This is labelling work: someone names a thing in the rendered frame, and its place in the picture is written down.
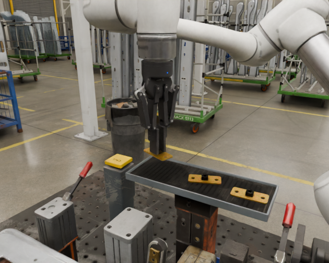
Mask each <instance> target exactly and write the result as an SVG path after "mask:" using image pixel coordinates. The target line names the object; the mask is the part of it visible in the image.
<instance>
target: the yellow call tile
mask: <svg viewBox="0 0 329 263"><path fill-rule="evenodd" d="M132 160H133V158H131V157H127V156H123V155H121V154H116V155H114V156H112V157H111V158H109V159H107V160H105V164H107V165H110V166H113V167H116V168H120V169H121V168H122V167H124V166H126V165H127V164H129V163H130V162H132Z"/></svg>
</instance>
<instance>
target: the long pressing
mask: <svg viewBox="0 0 329 263"><path fill-rule="evenodd" d="M0 258H5V259H6V260H8V261H9V262H11V263H79V262H77V261H75V260H73V259H71V258H69V257H67V256H65V255H63V254H62V253H60V252H58V251H56V250H54V249H52V248H50V247H48V246H46V245H45V244H43V243H41V242H39V241H37V240H35V239H33V238H31V237H29V236H28V235H26V234H24V233H22V232H20V231H18V230H16V229H4V230H2V231H1V232H0ZM35 259H36V260H37V261H34V260H35Z"/></svg>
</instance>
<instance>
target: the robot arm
mask: <svg viewBox="0 0 329 263"><path fill-rule="evenodd" d="M328 12H329V1H328V0H283V1H282V2H280V3H279V4H278V5H277V6H276V7H275V8H273V9H272V10H271V11H270V12H269V13H268V14H267V15H266V16H265V17H264V18H263V19H262V20H261V21H260V22H259V23H258V24H257V25H256V26H255V27H254V28H252V29H251V30H250V31H248V32H238V31H234V30H230V29H226V28H223V27H219V26H214V25H209V24H206V23H201V22H196V21H190V20H185V19H180V0H84V1H83V14H84V16H85V18H86V20H87V21H88V22H89V23H90V24H91V25H93V26H94V27H96V28H98V29H102V30H108V31H109V32H116V33H125V34H135V33H138V34H137V44H138V57H139V58H142V59H144V60H142V61H141V66H142V77H143V82H142V87H141V88H140V89H138V90H134V91H133V95H134V97H135V99H136V101H137V107H138V112H139V118H140V124H141V127H143V128H146V129H148V140H149V141H150V152H152V153H154V154H156V155H158V154H159V149H161V150H162V152H166V137H167V128H169V127H170V125H169V123H173V119H174V112H175V105H176V100H177V94H178V92H179V89H180V86H178V85H175V84H173V83H172V79H171V76H172V75H173V60H171V59H172V58H175V57H176V40H177V38H178V39H182V40H187V41H192V42H196V43H200V44H205V45H209V46H213V47H217V48H220V49H222V50H224V51H226V52H227V53H228V54H229V55H230V56H231V57H232V58H233V59H234V60H236V61H237V62H238V63H240V64H242V65H245V66H249V67H259V66H262V65H265V64H266V63H268V62H269V61H270V60H271V59H272V58H273V57H274V56H276V55H277V54H279V53H280V52H281V51H283V50H284V49H286V50H287V51H289V52H290V53H292V54H294V55H298V56H299V57H300V59H301V60H302V61H303V63H304V64H305V65H306V67H307V68H308V70H309V71H310V72H311V73H312V75H313V76H314V77H315V78H316V80H317V81H318V82H319V84H320V85H321V86H322V88H323V89H324V90H325V92H326V93H327V94H328V95H329V37H328V36H327V35H326V33H327V27H326V24H325V21H324V18H325V17H326V16H327V15H328ZM145 93H146V94H147V102H148V105H147V102H146V98H145V96H146V95H145ZM157 104H158V116H159V124H158V125H156V124H157ZM314 196H315V201H316V204H317V206H318V209H319V211H320V212H321V214H322V216H323V217H324V219H325V221H326V222H327V223H328V225H329V171H327V172H326V173H324V174H322V175H321V176H320V177H319V178H318V179H317V180H316V181H315V182H314Z"/></svg>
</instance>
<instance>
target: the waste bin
mask: <svg viewBox="0 0 329 263"><path fill-rule="evenodd" d="M105 119H106V122H107V131H108V132H111V141H112V150H113V155H116V154H121V155H123V156H127V157H131V158H133V160H132V163H134V165H135V164H138V163H140V162H142V161H143V160H144V158H145V152H144V149H145V130H146V128H143V127H141V124H140V118H139V112H138V107H137V101H136V99H135V98H117V99H112V100H109V101H107V102H106V103H105Z"/></svg>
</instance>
